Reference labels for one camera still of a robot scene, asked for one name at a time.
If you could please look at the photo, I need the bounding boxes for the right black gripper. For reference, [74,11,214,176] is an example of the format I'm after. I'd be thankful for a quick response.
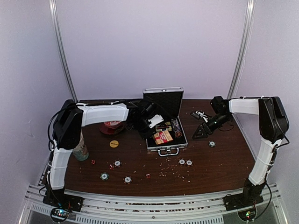
[192,112,231,139]

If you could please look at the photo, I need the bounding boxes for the red Texas Hold'em card box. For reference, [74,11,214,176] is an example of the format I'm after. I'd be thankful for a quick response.
[153,130,173,145]

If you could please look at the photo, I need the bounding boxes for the aluminium poker case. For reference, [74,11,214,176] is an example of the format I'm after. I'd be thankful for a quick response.
[143,87,188,157]

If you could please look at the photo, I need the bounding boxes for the yellow round button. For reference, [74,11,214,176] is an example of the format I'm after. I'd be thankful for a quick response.
[109,140,119,148]

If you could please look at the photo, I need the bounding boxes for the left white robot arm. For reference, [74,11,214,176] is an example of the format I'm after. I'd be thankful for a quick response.
[47,99,156,207]

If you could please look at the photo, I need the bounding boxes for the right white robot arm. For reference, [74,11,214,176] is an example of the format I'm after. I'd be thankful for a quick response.
[192,96,290,186]

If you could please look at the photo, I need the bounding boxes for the green poker chip right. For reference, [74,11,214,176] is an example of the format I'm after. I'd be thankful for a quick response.
[208,141,216,147]

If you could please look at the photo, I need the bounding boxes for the green poker chip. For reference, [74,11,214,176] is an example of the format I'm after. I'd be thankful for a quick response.
[100,172,109,181]
[208,141,216,147]

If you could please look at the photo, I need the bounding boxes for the orange poker chip right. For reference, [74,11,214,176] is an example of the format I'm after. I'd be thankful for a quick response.
[185,160,193,167]

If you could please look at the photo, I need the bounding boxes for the red patterned bowl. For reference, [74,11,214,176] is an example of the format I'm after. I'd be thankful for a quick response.
[104,121,122,129]

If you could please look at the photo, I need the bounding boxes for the white poker chip right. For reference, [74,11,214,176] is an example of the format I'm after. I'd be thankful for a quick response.
[179,159,185,165]

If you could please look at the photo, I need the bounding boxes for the black poker chip left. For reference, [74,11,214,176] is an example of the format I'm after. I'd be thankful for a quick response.
[114,160,122,168]

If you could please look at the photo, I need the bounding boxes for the black poker chip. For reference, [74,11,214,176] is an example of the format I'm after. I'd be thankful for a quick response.
[123,176,132,184]
[114,160,122,168]

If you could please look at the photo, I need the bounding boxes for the black poker chip front centre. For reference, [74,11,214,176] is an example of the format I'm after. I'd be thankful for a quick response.
[123,176,132,184]

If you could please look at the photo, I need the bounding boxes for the green poker chip front left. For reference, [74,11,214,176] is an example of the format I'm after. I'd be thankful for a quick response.
[100,172,109,181]

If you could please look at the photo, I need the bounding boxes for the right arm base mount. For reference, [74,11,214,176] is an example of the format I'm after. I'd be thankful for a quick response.
[223,193,263,222]

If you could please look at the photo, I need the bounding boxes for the aluminium front rail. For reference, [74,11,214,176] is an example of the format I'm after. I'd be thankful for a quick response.
[16,184,291,224]

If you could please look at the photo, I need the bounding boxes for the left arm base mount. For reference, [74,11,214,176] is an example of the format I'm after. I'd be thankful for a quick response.
[43,195,84,223]

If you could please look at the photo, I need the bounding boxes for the right aluminium frame post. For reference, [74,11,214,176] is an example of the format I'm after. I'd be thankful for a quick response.
[227,0,256,98]

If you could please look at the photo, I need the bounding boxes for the aluminium frame post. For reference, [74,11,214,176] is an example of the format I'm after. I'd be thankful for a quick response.
[227,0,256,98]
[49,0,78,102]

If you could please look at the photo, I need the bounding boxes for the left aluminium frame post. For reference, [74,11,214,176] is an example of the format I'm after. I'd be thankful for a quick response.
[49,0,78,102]

